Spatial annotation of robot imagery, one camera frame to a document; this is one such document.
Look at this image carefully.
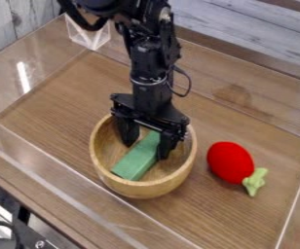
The brown wooden bowl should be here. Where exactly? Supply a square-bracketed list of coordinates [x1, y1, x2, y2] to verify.
[88, 115, 196, 199]

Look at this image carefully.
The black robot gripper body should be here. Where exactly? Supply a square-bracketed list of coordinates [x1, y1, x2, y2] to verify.
[110, 79, 190, 141]

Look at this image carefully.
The black table clamp mount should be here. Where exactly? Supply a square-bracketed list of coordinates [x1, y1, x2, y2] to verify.
[0, 206, 61, 249]

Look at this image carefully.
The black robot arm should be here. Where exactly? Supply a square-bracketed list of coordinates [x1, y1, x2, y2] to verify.
[57, 0, 188, 160]

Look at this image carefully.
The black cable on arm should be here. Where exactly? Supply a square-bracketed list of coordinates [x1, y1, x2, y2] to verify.
[164, 65, 192, 98]

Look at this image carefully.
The green rectangular block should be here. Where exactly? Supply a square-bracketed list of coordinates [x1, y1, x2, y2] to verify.
[111, 131, 159, 181]

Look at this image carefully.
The red plush strawberry toy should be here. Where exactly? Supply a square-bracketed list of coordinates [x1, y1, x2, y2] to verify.
[206, 141, 269, 196]

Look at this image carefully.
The clear acrylic corner bracket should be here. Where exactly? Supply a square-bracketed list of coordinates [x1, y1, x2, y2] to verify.
[65, 16, 111, 51]

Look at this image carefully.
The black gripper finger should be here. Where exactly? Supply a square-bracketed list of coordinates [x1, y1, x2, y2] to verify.
[116, 117, 139, 147]
[156, 130, 179, 160]

